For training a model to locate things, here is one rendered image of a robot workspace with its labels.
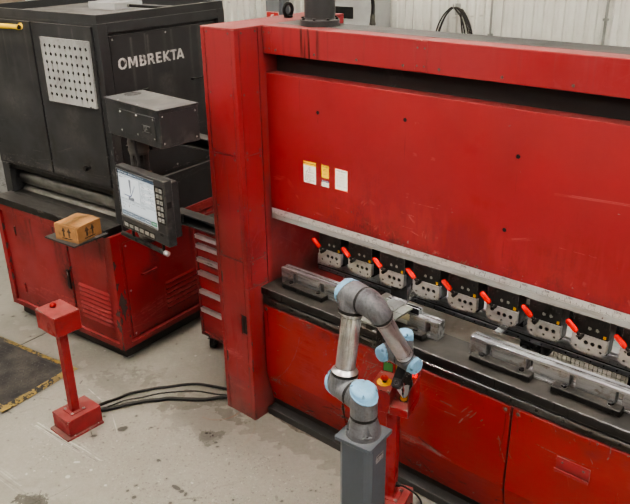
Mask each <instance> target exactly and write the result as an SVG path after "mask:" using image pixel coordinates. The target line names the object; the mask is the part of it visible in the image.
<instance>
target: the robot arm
mask: <svg viewBox="0 0 630 504"><path fill-rule="evenodd" d="M334 298H335V299H336V301H337V302H339V305H338V312H339V313H340V314H341V320H340V329H339V337H338V346H337V355H336V364H335V365H334V366H332V368H331V369H330V370H329V371H328V374H326V376H325V381H324V384H325V388H326V390H327V391H328V392H329V393H330V394H331V395H332V396H334V397H336V398H337V399H338V400H340V401H341V402H342V403H344V404H345V405H347V406H348V407H349V408H350V418H349V420H348V423H347V425H346V436H347V437H348V439H350V440H351V441H353V442H355V443H358V444H370V443H373V442H375V441H377V440H378V439H379V438H380V437H381V426H380V424H379V420H378V398H379V396H378V389H377V387H376V385H375V384H374V383H372V382H371V381H369V380H366V381H365V380H364V379H358V369H357V368H356V358H357V350H358V342H359V334H360V326H361V318H362V317H363V316H364V317H365V318H367V319H368V320H369V321H370V322H371V323H372V325H373V326H374V327H377V328H378V330H379V332H380V333H381V335H382V336H383V338H384V340H385V341H386V342H385V343H382V344H381V345H379V346H378V347H376V349H375V354H376V357H377V359H378V360H379V361H381V362H386V361H388V360H389V361H391V362H392V363H394V364H396V365H397V369H396V371H395V374H394V377H393V379H392V382H391V386H392V388H396V389H397V390H398V392H399V394H400V395H401V396H402V398H406V397H407V396H408V392H409V390H410V389H411V387H412V386H413V380H412V377H413V374H414V377H415V375H416V374H417V373H419V371H420V370H421V369H422V366H423V362H422V360H421V359H419V358H418V357H416V356H415V355H414V351H413V345H414V335H413V331H412V330H411V329H409V328H400V329H399V328H398V326H397V324H396V322H395V321H394V319H393V312H392V310H391V309H390V307H389V306H388V304H387V302H386V301H385V300H384V298H383V297H382V296H381V295H380V293H379V292H377V291H376V290H375V289H373V288H371V287H369V286H367V285H365V284H363V283H361V282H360V281H359V280H355V279H353V278H346V279H344V280H342V281H341V282H340V283H339V284H338V285H337V287H336V288H335V291H334ZM404 383H405V385H404ZM403 386H404V393H403Z"/></svg>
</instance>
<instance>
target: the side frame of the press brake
mask: <svg viewBox="0 0 630 504"><path fill-rule="evenodd" d="M301 16H304V12H301V13H293V18H284V15H277V16H270V17H262V18H254V19H246V20H239V21H231V22H223V23H216V24H208V25H201V26H200V34H201V48H202V61H203V75H204V88H205V102H206V115H207V129H208V142H209V156H210V169H211V183H212V196H213V210H214V223H215V237H216V250H217V264H218V277H219V291H220V304H221V318H222V331H223V345H224V358H225V372H226V385H227V399H228V406H230V407H232V408H234V409H236V410H238V411H240V412H241V413H243V414H245V415H247V416H249V417H250V418H252V419H254V420H257V419H259V418H260V417H262V416H263V415H265V414H266V413H268V407H269V406H270V405H272V404H273V403H275V397H274V395H273V392H272V388H271V385H270V381H269V377H268V374H267V364H266V343H265V322H264V302H263V294H262V293H261V286H263V285H266V284H268V283H270V282H272V281H274V280H276V279H278V278H280V277H282V268H281V267H282V266H285V265H287V264H291V265H293V266H296V267H299V268H302V269H305V270H307V271H310V272H313V273H316V274H319V275H321V276H324V277H327V278H330V279H333V280H335V281H338V282H341V281H342V280H343V277H341V276H338V275H336V274H333V273H330V272H327V271H324V270H321V269H319V268H318V253H319V248H317V247H316V245H315V244H314V243H313V241H312V238H314V237H315V238H316V239H317V240H318V242H319V233H320V232H317V231H313V230H310V229H307V228H304V227H301V226H297V225H294V224H291V223H288V222H285V221H281V220H278V219H275V218H272V204H271V179H270V154H269V130H268V105H267V80H266V73H267V72H272V71H277V55H273V54H265V53H263V44H262V25H265V24H273V23H279V22H286V21H294V20H300V19H301Z"/></svg>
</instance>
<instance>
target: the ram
mask: <svg viewBox="0 0 630 504"><path fill-rule="evenodd" d="M266 80H267V105H268V130H269V154H270V179H271V204H272V208H275V209H279V210H282V211H285V212H289V213H292V214H295V215H299V216H302V217H305V218H309V219H312V220H315V221H319V222H322V223H325V224H329V225H332V226H335V227H339V228H342V229H345V230H349V231H352V232H355V233H359V234H362V235H365V236H369V237H372V238H375V239H379V240H382V241H385V242H389V243H392V244H395V245H399V246H402V247H405V248H409V249H412V250H415V251H419V252H422V253H425V254H429V255H432V256H435V257H439V258H442V259H445V260H449V261H452V262H455V263H459V264H462V265H465V266H469V267H472V268H475V269H479V270H482V271H485V272H489V273H492V274H495V275H499V276H502V277H505V278H509V279H512V280H515V281H519V282H522V283H525V284H529V285H532V286H535V287H539V288H542V289H545V290H549V291H552V292H555V293H559V294H562V295H565V296H569V297H572V298H575V299H579V300H582V301H585V302H589V303H592V304H595V305H599V306H602V307H605V308H609V309H612V310H615V311H619V312H622V313H625V314H629V315H630V121H627V120H620V119H613V118H606V117H599V116H592V115H585V114H578V113H571V112H564V111H557V110H550V109H543V108H536V107H529V106H522V105H515V104H508V103H501V102H494V101H487V100H480V99H473V98H466V97H459V96H452V95H445V94H438V93H431V92H424V91H417V90H410V89H403V88H396V87H389V86H382V85H375V84H368V83H361V82H354V81H347V80H340V79H333V78H326V77H319V76H312V75H305V74H298V73H291V72H284V71H272V72H267V73H266ZM303 160H304V161H308V162H313V163H316V185H315V184H312V183H308V182H304V166H303ZM321 165H326V166H329V179H326V178H322V177H321ZM335 168H338V169H342V170H346V171H348V193H347V192H344V191H340V190H336V189H335ZM322 180H325V181H329V188H327V187H323V186H322ZM272 218H275V219H278V220H281V221H285V222H288V223H291V224H294V225H297V226H301V227H304V228H307V229H310V230H313V231H317V232H320V233H323V234H326V235H329V236H333V237H336V238H339V239H342V240H345V241H349V242H352V243H355V244H358V245H362V246H365V247H368V248H371V249H374V250H378V251H381V252H384V253H387V254H390V255H394V256H397V257H400V258H403V259H406V260H410V261H413V262H416V263H419V264H422V265H426V266H429V267H432V268H435V269H439V270H442V271H445V272H448V273H451V274H455V275H458V276H461V277H464V278H467V279H471V280H474V281H477V282H480V283H483V284H487V285H490V286H493V287H496V288H499V289H503V290H506V291H509V292H512V293H515V294H519V295H522V296H525V297H528V298H532V299H535V300H538V301H541V302H544V303H548V304H551V305H554V306H557V307H560V308H564V309H567V310H570V311H573V312H576V313H580V314H583V315H586V316H589V317H592V318H596V319H599V320H602V321H605V322H609V323H612V324H615V325H618V326H621V327H625V328H628V329H630V322H627V321H624V320H620V319H617V318H614V317H611V316H607V315H604V314H601V313H597V312H594V311H591V310H588V309H584V308H581V307H578V306H575V305H571V304H568V303H565V302H562V301H558V300H555V299H552V298H549V297H545V296H542V295H539V294H535V293H532V292H529V291H526V290H522V289H519V288H516V287H513V286H509V285H506V284H503V283H500V282H496V281H493V280H490V279H486V278H483V277H480V276H477V275H473V274H470V273H467V272H464V271H460V270H457V269H454V268H451V267H447V266H444V265H441V264H437V263H434V262H431V261H428V260H424V259H421V258H418V257H415V256H411V255H408V254H405V253H402V252H398V251H395V250H392V249H389V248H385V247H382V246H379V245H375V244H372V243H369V242H366V241H362V240H359V239H356V238H353V237H349V236H346V235H343V234H340V233H336V232H333V231H330V230H326V229H323V228H320V227H317V226H313V225H310V224H307V223H304V222H300V221H297V220H294V219H291V218H287V217H284V216H281V215H278V214H274V213H272Z"/></svg>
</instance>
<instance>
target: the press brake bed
mask: <svg viewBox="0 0 630 504"><path fill-rule="evenodd" d="M263 302H264V322H265V343H266V364H267V374H268V377H269V381H270V385H271V388H272V392H273V395H274V397H275V403H273V404H272V405H270V406H269V407H268V412H269V414H271V415H273V416H275V417H277V418H279V419H281V420H283V421H285V422H286V423H288V424H290V425H292V426H294V427H296V428H297V429H299V430H301V431H303V432H305V433H307V434H309V435H311V436H312V437H314V438H316V439H318V440H320V441H321V442H323V443H325V444H327V445H329V446H331V447H332V448H334V449H336V450H338V451H340V441H338V440H335V435H336V434H337V433H338V432H339V431H340V430H341V429H342V428H343V427H345V426H346V425H347V423H348V420H349V418H350V408H349V407H348V406H347V405H345V404H344V403H342V402H341V401H340V400H338V399H337V398H336V397H334V396H332V395H331V394H330V393H329V392H328V391H327V390H326V388H325V384H324V381H325V376H326V374H328V371H329V370H330V369H331V368H332V366H334V365H335V364H336V355H337V346H338V337H339V329H340V325H338V324H336V323H334V322H331V321H329V320H326V319H324V318H321V317H319V316H316V315H314V314H311V313H309V312H306V311H304V310H301V309H299V308H296V307H294V306H291V305H289V304H286V303H284V302H281V301H279V300H276V299H274V298H272V297H269V296H267V295H264V294H263ZM375 349H376V339H373V338H371V337H368V336H366V335H363V334H361V333H360V334H359V342H358V350H357V358H356V368H357V369H358V379H364V380H365V381H366V380H369V381H371V382H373V380H374V379H375V378H376V376H377V375H378V374H379V372H380V371H381V361H379V360H378V359H377V357H376V354H375ZM416 357H418V356H416ZM418 358H419V359H421V360H422V362H423V366H422V369H421V373H420V374H421V376H420V393H419V394H420V396H419V402H418V404H417V405H416V407H415V408H414V410H413V411H412V413H411V415H410V416H409V418H408V419H406V418H403V417H400V446H399V465H398V482H400V483H401V484H404V485H407V486H410V487H413V491H415V492H417V493H418V494H420V495H422V496H424V497H426V498H427V499H429V500H431V501H433V502H435V503H437V504H630V442H629V441H626V440H624V439H621V438H619V437H616V436H614V435H611V434H609V433H606V432H604V431H601V430H599V429H596V428H594V427H591V426H589V425H586V424H584V423H581V422H579V421H576V420H574V419H571V418H569V417H567V416H564V415H562V414H559V413H557V412H554V411H552V410H549V409H547V408H544V407H542V406H539V405H537V404H534V403H532V402H529V401H527V400H524V399H522V398H519V397H517V396H514V395H512V394H510V393H507V392H505V391H502V390H500V389H497V388H495V387H492V386H490V385H487V384H485V383H482V382H480V381H477V380H475V379H472V378H470V377H467V376H465V375H462V374H460V373H457V372H455V371H453V370H450V369H448V368H445V367H443V366H440V365H438V364H435V363H433V362H430V361H428V360H425V359H423V358H420V357H418ZM557 455H558V456H560V457H562V458H564V459H567V460H569V461H571V462H573V463H576V464H578V465H580V466H582V467H585V468H587V469H589V470H591V473H590V479H589V483H588V485H584V484H582V483H580V482H578V481H576V480H573V479H571V478H569V477H567V476H565V475H562V474H560V473H558V472H556V471H554V467H555V465H556V458H557Z"/></svg>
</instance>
